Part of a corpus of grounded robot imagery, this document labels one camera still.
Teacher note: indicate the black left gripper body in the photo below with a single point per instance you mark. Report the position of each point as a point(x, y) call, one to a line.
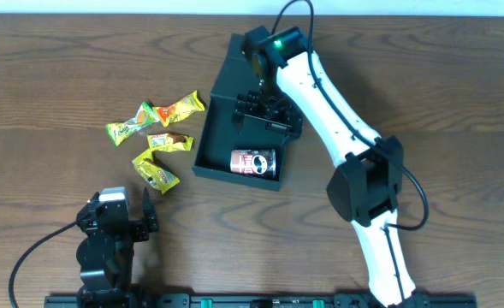
point(128, 227)

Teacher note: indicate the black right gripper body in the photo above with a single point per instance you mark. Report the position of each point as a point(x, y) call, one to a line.
point(263, 114)

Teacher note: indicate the black gift box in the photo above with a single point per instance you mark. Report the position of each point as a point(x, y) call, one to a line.
point(219, 135)

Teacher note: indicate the red Pringles can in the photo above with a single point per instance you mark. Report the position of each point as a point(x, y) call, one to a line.
point(258, 163)

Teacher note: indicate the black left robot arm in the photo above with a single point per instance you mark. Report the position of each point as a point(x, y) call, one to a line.
point(106, 254)

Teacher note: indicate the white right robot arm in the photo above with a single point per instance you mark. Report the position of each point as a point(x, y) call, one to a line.
point(367, 178)

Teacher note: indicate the yellow Apollo wafer packet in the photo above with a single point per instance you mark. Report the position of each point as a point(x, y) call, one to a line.
point(157, 177)

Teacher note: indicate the orange yellow peanut snack packet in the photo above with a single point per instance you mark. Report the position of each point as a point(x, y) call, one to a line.
point(180, 110)

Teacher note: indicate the yellow Apollo chocolate cake packet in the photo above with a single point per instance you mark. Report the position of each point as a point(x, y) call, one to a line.
point(169, 142)

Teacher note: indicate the green pandan cake packet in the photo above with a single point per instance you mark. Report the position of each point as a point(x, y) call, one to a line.
point(119, 131)

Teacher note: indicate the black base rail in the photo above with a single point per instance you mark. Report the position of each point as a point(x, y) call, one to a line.
point(340, 300)

